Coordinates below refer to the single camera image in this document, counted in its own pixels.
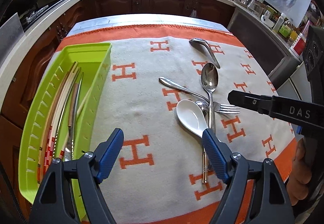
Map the wooden handled steel spoon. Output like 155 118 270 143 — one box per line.
63 83 79 161

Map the bamboo chopstick with red band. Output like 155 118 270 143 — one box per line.
37 62 78 185

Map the white ceramic soup spoon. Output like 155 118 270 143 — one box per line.
176 99 208 138

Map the pale chopstick red striped end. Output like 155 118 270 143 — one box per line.
41 62 79 175

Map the right hand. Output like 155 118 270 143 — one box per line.
287 139 312 206

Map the steel fork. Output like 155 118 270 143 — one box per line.
159 76 241 114

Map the pale cream chopstick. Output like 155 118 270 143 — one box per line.
59 90 90 160

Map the small steel spoon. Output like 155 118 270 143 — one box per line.
195 100 213 173

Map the large steel tablespoon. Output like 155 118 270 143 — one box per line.
200 62 218 184

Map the orange and cream blanket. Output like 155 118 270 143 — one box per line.
45 24 298 224

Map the steel chopstick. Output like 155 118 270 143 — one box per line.
71 72 84 159

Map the green plastic utensil tray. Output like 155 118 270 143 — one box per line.
17 42 113 222

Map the steel soup spoon curved handle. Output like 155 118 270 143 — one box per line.
189 37 220 69

